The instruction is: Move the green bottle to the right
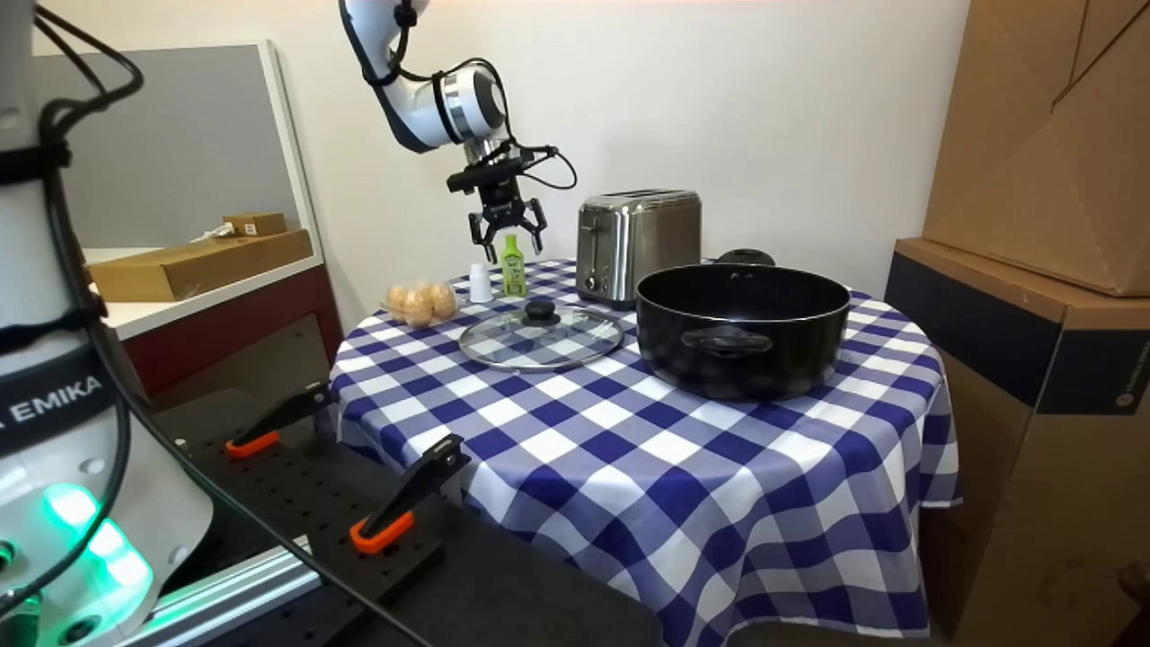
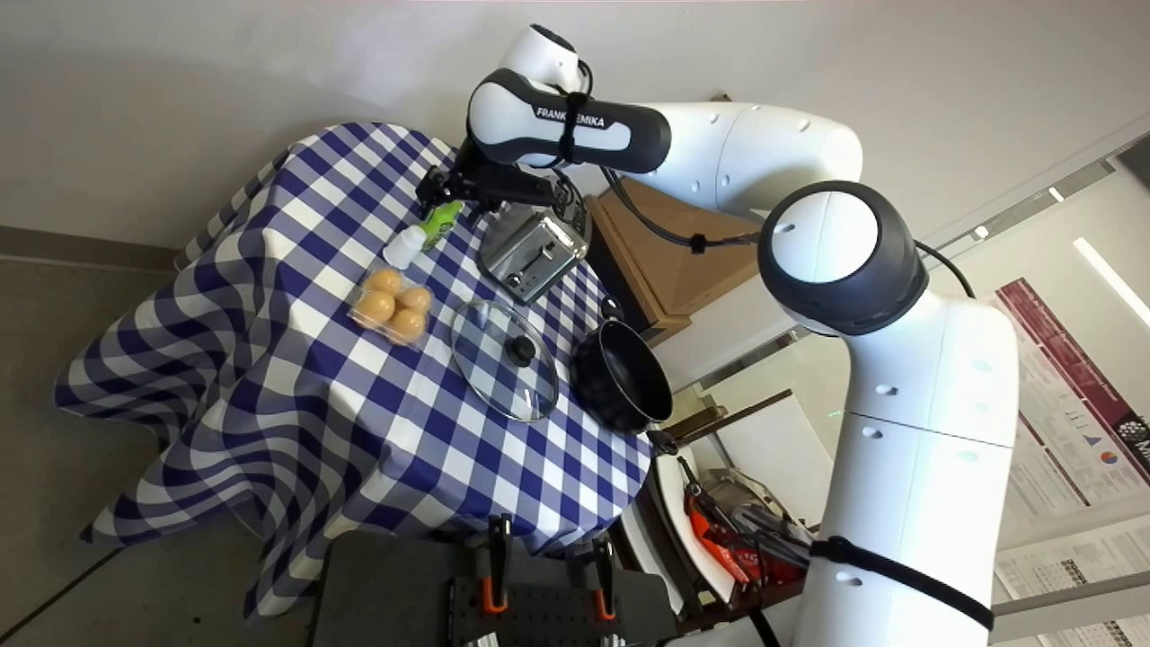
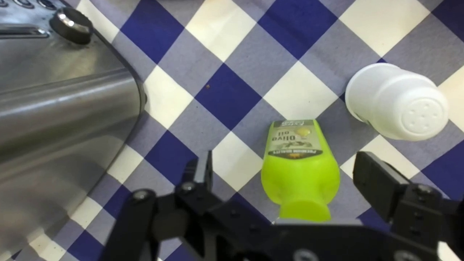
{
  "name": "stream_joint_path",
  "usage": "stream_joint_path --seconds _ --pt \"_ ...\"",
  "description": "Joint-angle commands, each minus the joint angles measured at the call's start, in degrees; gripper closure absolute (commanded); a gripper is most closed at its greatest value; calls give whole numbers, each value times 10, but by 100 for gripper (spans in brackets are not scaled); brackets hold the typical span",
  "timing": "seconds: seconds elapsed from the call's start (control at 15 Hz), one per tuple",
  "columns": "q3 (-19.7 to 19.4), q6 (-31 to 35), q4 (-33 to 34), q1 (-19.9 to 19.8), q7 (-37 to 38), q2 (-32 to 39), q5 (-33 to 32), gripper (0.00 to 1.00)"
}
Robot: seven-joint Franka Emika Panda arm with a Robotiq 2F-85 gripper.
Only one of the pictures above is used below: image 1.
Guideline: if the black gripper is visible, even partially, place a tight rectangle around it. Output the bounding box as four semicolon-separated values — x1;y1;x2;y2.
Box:
463;176;552;252

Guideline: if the green plastic bottle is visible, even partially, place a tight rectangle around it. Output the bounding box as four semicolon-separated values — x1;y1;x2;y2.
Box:
497;231;530;301

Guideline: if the glass lid with black knob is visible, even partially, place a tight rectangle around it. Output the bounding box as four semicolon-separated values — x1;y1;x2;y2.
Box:
457;296;628;375

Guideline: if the silver toaster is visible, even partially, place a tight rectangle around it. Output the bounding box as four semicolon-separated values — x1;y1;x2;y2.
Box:
572;186;704;310

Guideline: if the black round object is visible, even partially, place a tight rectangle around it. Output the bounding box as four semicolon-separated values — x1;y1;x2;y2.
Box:
710;246;780;274

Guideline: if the small cardboard box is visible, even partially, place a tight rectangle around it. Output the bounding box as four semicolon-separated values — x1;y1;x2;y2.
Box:
191;212;295;247

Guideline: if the black cooking pot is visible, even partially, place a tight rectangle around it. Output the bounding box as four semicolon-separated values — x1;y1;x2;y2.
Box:
634;262;856;405

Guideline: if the blue white checkered tablecloth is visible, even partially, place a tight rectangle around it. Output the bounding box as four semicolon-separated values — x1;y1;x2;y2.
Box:
326;255;963;647

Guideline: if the desk with red front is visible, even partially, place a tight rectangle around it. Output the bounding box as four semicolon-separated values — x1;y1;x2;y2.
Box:
84;246;351;398

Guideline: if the flat cardboard box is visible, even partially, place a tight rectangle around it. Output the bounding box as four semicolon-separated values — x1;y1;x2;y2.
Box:
87;225;316;305

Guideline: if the grey partition board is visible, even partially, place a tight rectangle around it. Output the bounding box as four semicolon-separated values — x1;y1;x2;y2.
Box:
21;41;326;262

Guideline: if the large cardboard box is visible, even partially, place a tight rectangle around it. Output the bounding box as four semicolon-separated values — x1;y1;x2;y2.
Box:
921;0;1150;301

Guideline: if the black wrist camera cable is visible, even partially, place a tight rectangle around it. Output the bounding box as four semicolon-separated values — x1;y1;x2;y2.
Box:
520;139;583;199

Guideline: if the black clamp with orange handle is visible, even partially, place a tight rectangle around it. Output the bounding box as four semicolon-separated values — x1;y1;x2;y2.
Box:
223;379;340;465
344;431;475;562

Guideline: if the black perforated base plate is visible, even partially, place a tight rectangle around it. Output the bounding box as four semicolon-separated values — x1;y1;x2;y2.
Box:
153;392;662;647

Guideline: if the aluminium profile rail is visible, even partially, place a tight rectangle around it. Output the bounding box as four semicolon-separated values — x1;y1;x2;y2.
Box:
117;535;326;647

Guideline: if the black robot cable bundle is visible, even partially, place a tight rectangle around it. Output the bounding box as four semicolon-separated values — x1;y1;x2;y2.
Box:
0;2;426;647

